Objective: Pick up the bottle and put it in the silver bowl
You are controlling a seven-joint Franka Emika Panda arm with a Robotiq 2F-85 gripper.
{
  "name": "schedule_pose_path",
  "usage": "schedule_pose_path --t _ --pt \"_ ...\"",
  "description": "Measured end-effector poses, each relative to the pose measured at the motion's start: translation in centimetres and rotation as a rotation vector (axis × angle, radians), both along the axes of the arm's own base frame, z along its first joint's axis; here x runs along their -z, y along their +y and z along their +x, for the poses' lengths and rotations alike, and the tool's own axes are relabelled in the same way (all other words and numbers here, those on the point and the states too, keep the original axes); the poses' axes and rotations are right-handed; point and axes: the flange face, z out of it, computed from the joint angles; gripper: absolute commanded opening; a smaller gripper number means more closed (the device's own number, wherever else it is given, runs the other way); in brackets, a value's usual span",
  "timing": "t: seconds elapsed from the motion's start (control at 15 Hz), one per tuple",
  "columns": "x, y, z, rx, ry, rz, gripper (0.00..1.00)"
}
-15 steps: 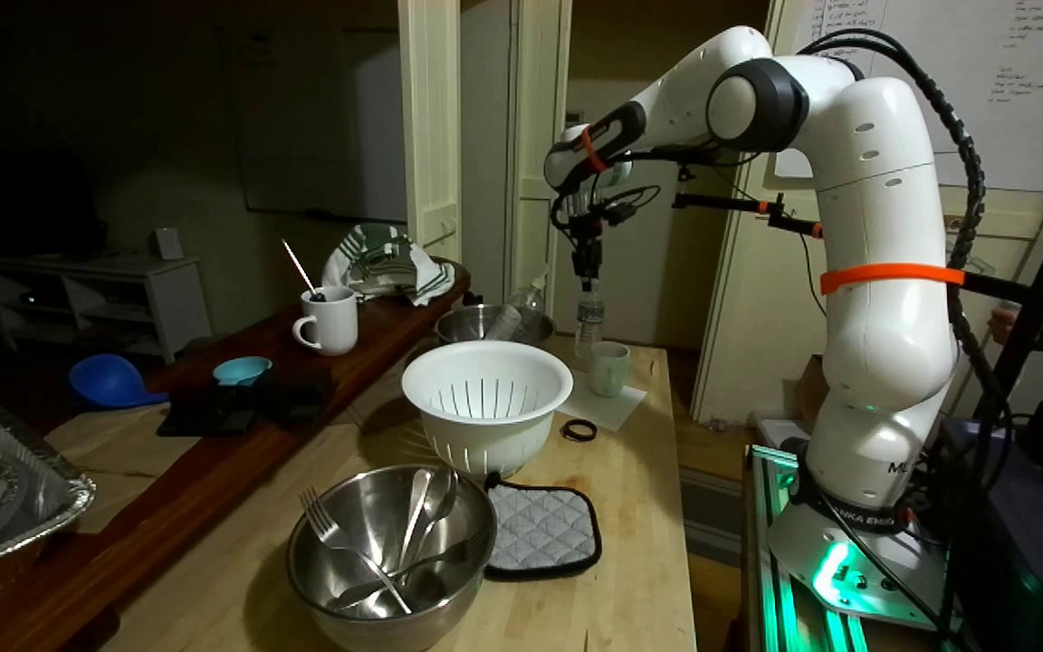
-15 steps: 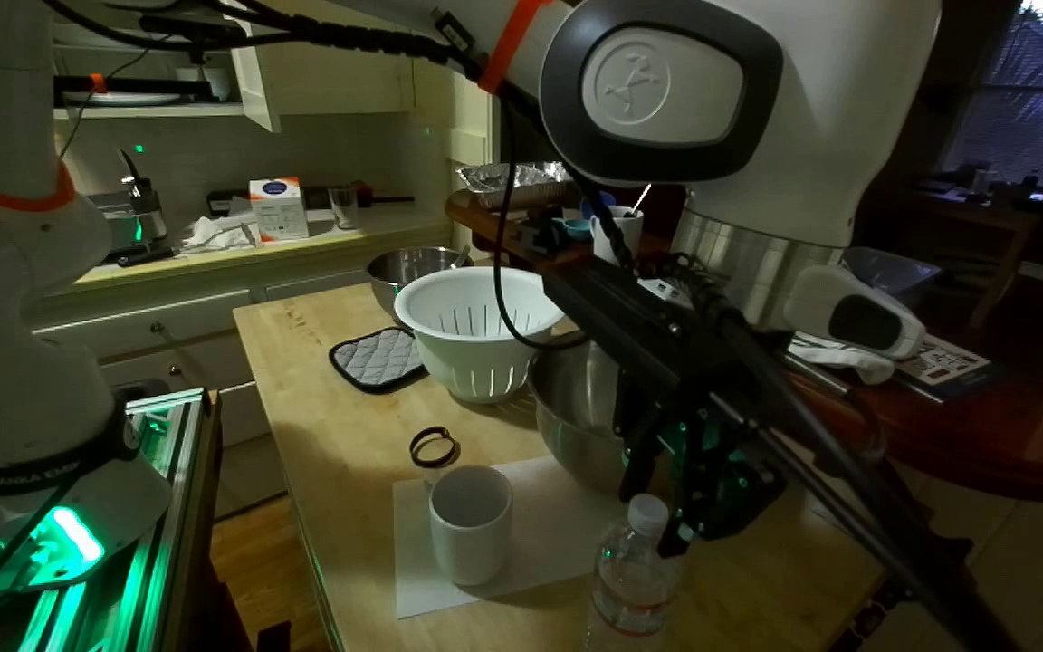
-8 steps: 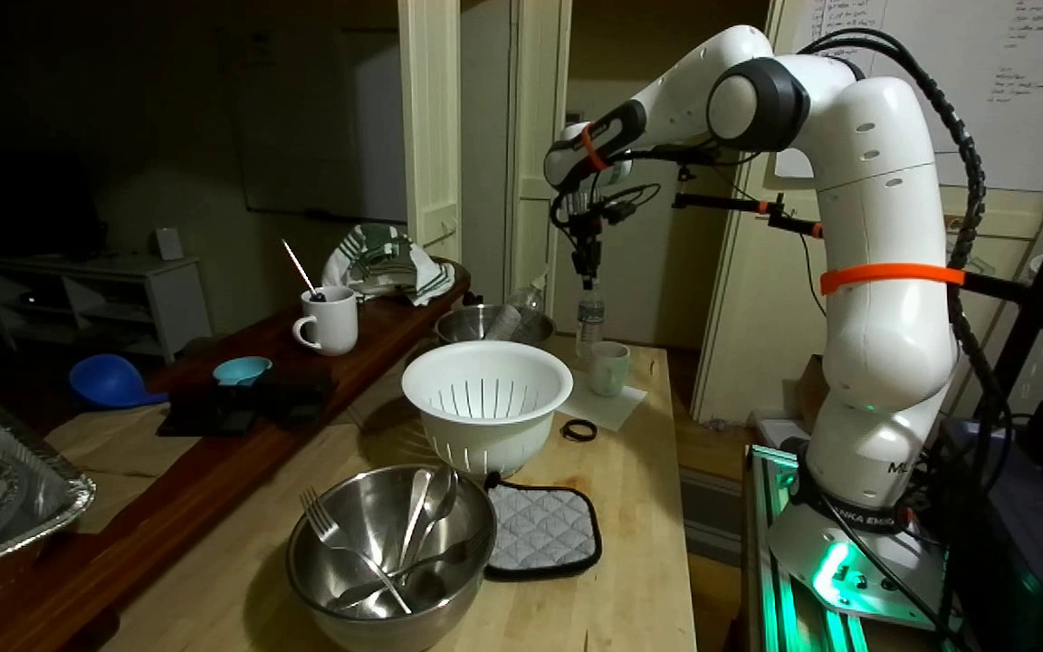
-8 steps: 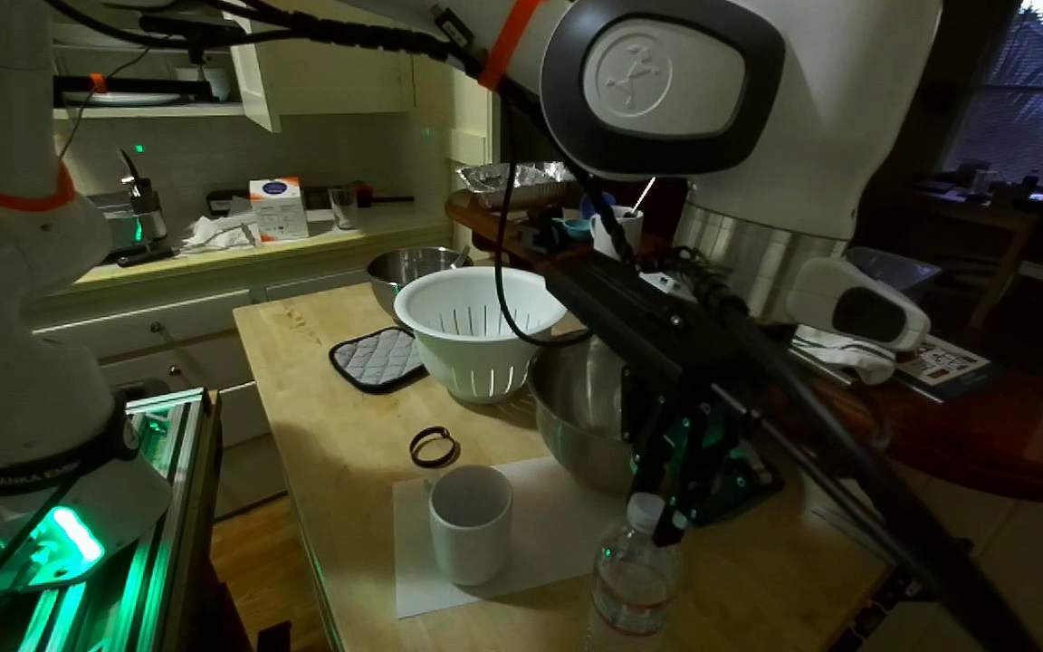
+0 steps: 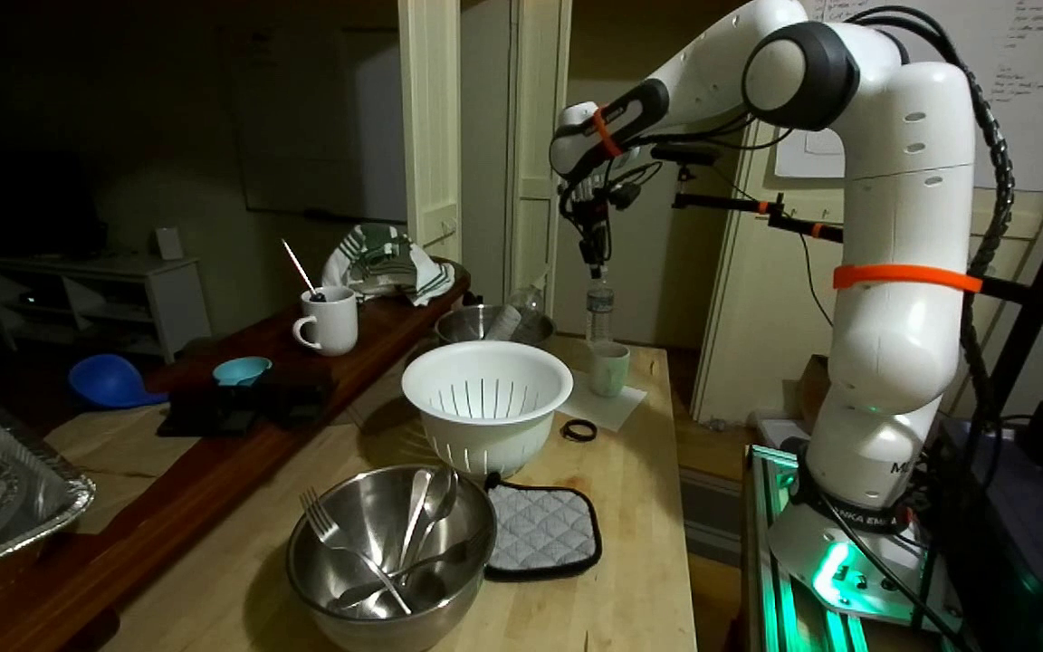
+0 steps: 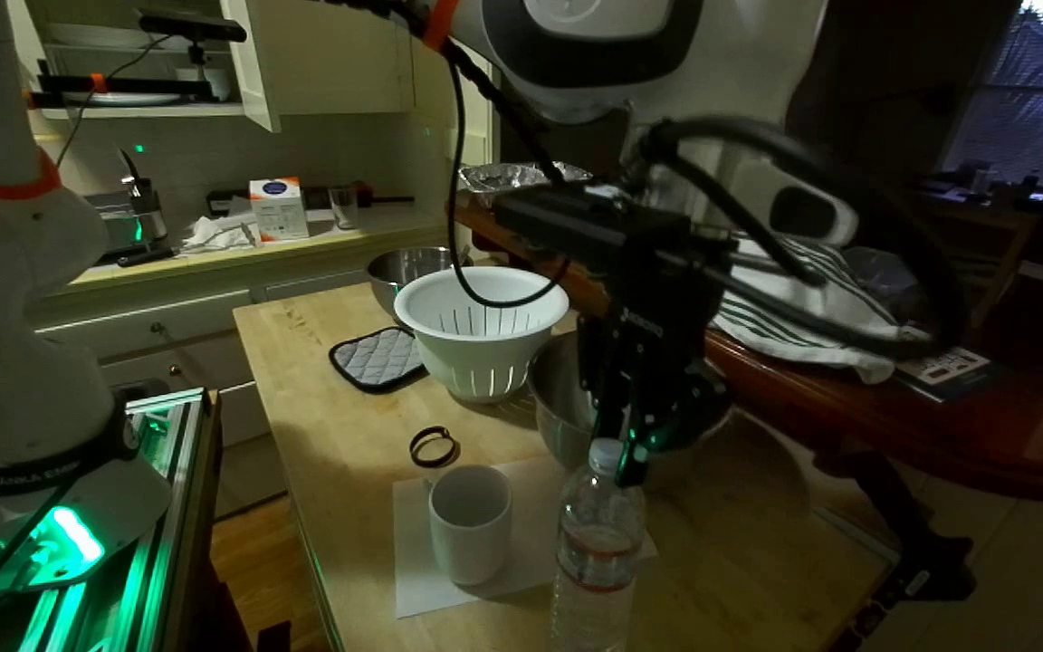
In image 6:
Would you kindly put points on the dark wooden bar counter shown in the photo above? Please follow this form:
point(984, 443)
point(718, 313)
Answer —
point(907, 427)

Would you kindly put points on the small white cup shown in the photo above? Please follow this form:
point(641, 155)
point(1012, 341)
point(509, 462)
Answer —
point(469, 525)

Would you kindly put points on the white paper sheet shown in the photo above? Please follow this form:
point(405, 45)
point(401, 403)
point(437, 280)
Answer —
point(415, 566)

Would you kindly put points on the black camera bar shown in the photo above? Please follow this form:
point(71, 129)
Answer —
point(190, 23)

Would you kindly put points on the quilted pot holder black trim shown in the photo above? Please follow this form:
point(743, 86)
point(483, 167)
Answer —
point(376, 359)

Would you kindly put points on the dark side table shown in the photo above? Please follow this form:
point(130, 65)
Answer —
point(1005, 238)

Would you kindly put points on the green lit robot base mount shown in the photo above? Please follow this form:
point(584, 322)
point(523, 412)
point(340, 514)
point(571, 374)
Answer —
point(90, 529)

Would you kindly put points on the white cabinet with drawers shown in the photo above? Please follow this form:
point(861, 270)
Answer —
point(182, 320)

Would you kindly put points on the window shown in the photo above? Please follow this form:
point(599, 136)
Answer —
point(1031, 103)

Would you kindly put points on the white wall cabinet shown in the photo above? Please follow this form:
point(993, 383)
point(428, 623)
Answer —
point(261, 60)

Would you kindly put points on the white plastic colander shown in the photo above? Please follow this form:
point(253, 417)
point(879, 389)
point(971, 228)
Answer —
point(481, 337)

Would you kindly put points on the black counter bracket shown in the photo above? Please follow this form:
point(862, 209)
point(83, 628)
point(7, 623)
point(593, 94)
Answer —
point(907, 529)

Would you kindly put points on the printed magazine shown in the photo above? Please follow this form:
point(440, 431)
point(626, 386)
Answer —
point(952, 367)

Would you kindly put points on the clear plastic water bottle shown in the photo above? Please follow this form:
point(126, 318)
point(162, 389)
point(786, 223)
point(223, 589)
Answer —
point(596, 564)

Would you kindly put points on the green striped white towel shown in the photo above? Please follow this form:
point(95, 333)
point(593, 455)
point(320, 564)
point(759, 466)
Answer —
point(777, 341)

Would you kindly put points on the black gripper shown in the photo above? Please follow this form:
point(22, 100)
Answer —
point(649, 313)

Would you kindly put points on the black rod with orange clips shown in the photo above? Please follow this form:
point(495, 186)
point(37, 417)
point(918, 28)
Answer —
point(126, 86)

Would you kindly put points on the aluminium foil tray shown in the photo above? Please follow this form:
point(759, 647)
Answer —
point(515, 179)

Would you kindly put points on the white blue carton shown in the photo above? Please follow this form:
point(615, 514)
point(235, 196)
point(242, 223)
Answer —
point(278, 204)

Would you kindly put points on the silver bowl holding pump bottle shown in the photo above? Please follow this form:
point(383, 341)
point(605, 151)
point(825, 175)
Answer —
point(551, 403)

